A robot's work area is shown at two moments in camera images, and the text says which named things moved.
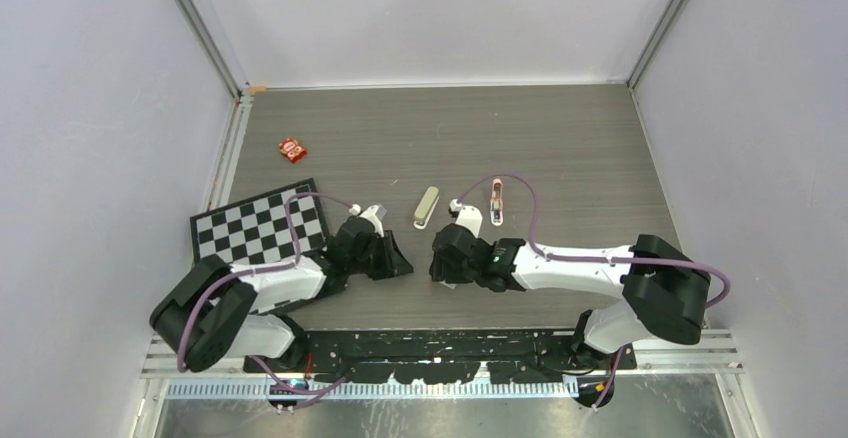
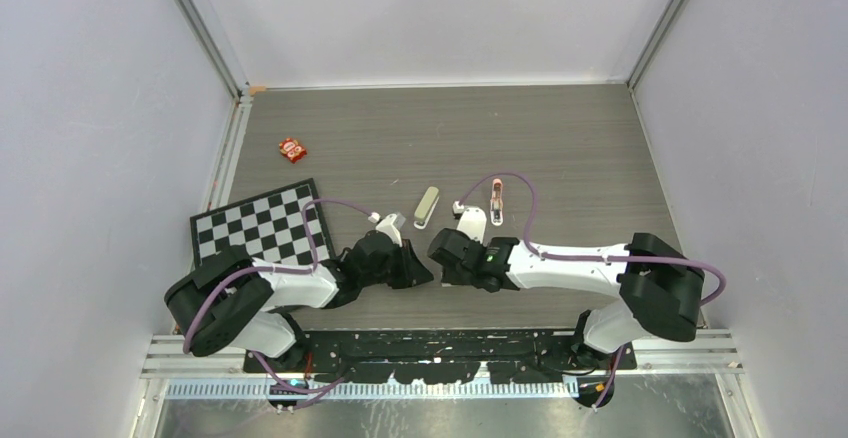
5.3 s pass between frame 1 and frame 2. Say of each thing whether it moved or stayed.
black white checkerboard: stayed
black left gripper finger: moved
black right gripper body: stayed
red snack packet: stayed
